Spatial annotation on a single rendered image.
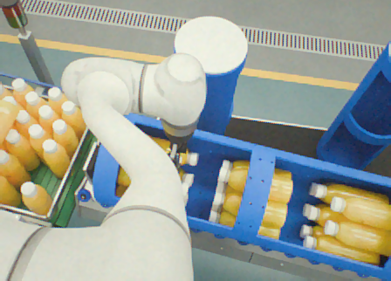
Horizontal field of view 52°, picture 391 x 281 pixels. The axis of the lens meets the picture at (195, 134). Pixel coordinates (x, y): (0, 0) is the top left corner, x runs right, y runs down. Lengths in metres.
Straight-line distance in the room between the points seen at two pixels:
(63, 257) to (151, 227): 0.09
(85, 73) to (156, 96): 0.14
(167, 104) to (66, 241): 0.49
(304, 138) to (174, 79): 1.76
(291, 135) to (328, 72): 0.70
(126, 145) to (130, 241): 0.24
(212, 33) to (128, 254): 1.32
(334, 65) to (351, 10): 0.58
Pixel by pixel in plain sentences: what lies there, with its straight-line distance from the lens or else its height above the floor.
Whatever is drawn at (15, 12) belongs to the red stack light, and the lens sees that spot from 1.47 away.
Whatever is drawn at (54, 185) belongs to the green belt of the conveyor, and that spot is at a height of 0.90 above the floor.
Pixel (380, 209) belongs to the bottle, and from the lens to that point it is 1.21.
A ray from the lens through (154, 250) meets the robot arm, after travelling 0.36.
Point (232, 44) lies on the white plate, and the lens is 1.58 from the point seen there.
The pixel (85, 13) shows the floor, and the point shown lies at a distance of 3.18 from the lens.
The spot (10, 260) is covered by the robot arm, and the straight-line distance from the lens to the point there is 0.35.
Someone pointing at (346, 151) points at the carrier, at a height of 0.16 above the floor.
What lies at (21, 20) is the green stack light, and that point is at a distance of 1.50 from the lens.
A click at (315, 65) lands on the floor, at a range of 2.99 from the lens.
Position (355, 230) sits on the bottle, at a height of 1.15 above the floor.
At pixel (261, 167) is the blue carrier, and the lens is 1.10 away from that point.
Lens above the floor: 2.22
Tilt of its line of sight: 62 degrees down
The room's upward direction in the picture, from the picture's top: 6 degrees clockwise
